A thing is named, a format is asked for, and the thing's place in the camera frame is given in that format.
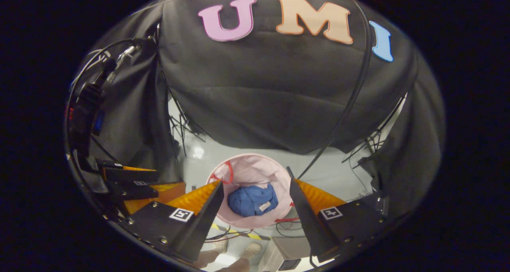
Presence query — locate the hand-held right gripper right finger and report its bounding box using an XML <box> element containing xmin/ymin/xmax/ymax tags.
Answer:
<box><xmin>289</xmin><ymin>178</ymin><xmax>387</xmax><ymax>264</ymax></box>

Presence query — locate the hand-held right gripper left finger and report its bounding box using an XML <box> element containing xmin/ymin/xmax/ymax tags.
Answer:
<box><xmin>119</xmin><ymin>179</ymin><xmax>225</xmax><ymax>263</ymax></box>

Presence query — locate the blue corduroy shirt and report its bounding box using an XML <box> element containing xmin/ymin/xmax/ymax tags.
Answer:
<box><xmin>227</xmin><ymin>183</ymin><xmax>279</xmax><ymax>217</ymax></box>

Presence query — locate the pink laundry hamper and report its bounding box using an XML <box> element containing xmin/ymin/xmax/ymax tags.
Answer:
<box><xmin>206</xmin><ymin>153</ymin><xmax>297</xmax><ymax>229</ymax></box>

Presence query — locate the grey box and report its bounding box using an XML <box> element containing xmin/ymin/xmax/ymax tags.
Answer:
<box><xmin>258</xmin><ymin>236</ymin><xmax>313</xmax><ymax>272</ymax></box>

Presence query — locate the yellow black floor tape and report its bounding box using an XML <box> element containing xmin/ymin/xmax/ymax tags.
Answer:
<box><xmin>210</xmin><ymin>223</ymin><xmax>271</xmax><ymax>241</ymax></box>

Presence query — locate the person's right shoe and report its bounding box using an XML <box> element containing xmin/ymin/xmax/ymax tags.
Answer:
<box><xmin>239</xmin><ymin>242</ymin><xmax>263</xmax><ymax>260</ymax></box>

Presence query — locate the person's right leg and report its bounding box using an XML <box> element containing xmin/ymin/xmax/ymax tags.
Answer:
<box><xmin>215</xmin><ymin>257</ymin><xmax>251</xmax><ymax>272</ymax></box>

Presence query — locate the black backdrop stand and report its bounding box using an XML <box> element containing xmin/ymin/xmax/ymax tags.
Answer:
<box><xmin>169</xmin><ymin>101</ymin><xmax>206</xmax><ymax>147</ymax></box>
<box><xmin>342</xmin><ymin>97</ymin><xmax>405</xmax><ymax>165</ymax></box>

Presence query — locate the black floor cable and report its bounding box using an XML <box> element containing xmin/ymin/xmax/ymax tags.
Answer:
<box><xmin>275</xmin><ymin>218</ymin><xmax>305</xmax><ymax>238</ymax></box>

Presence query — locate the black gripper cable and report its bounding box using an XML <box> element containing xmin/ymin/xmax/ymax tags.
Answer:
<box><xmin>69</xmin><ymin>38</ymin><xmax>140</xmax><ymax>105</ymax></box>

